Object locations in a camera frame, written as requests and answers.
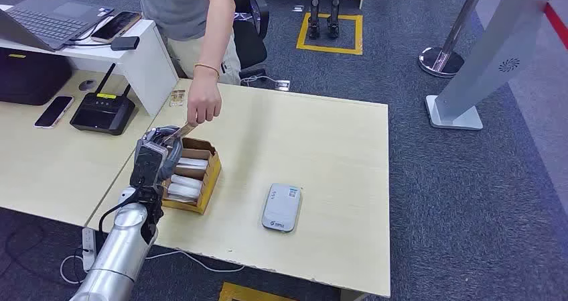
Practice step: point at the smartphone with pale case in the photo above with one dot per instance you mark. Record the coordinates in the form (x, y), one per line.
(54, 111)

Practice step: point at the person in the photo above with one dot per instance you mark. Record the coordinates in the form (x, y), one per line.
(177, 10)

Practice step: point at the person's left hand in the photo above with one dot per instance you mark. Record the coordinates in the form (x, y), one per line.
(203, 99)

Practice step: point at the yellow floor tape square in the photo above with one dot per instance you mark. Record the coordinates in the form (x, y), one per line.
(330, 49)

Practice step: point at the yellow floor tape strip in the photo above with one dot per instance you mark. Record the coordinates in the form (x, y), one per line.
(248, 293)

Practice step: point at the black robot legs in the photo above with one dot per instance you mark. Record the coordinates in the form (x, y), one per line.
(315, 10)

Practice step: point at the person's left forearm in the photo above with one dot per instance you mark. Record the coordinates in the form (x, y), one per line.
(217, 28)

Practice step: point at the large black case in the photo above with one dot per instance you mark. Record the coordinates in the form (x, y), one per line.
(31, 77)

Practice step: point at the white desk shelf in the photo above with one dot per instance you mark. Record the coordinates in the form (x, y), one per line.
(146, 68)

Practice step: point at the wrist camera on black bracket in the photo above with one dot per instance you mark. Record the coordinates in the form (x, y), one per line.
(148, 165)

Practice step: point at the white card sleeve bundle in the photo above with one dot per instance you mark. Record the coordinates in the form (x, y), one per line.
(193, 162)
(187, 181)
(183, 192)

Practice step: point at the white power strip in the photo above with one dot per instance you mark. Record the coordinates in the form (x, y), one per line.
(89, 248)

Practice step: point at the silver floor socket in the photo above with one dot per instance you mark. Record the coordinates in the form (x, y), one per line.
(282, 85)

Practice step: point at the small silver floor plate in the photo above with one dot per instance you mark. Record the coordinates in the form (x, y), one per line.
(298, 8)

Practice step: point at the black office chair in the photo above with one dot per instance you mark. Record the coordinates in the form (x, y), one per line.
(248, 41)

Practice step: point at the grey laptop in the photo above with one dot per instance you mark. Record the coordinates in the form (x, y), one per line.
(49, 21)

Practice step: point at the autumn print hotel card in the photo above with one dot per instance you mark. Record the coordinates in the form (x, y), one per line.
(177, 98)
(182, 131)

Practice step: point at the smartphone with brown case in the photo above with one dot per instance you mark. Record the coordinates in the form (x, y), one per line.
(115, 26)

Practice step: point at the cardboard divider box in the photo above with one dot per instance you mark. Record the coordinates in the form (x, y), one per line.
(208, 183)

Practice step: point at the black remote controller with antennas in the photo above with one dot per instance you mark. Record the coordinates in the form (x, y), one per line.
(102, 114)

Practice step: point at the red floor tape strip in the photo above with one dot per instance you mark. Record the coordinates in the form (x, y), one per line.
(557, 23)

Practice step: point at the small black hub box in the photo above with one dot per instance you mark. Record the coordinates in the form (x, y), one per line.
(125, 43)

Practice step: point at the chrome stanchion post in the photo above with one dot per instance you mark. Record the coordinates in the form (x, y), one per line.
(439, 61)

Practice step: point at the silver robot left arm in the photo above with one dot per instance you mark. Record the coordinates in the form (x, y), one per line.
(122, 245)

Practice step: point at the grey kiosk stand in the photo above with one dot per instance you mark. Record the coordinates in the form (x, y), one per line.
(497, 54)

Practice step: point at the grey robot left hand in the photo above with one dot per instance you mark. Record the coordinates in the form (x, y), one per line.
(175, 152)

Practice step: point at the grey card reader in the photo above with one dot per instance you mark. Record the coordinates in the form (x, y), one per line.
(281, 208)

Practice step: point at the small grey round puck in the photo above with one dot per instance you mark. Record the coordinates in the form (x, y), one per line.
(87, 85)

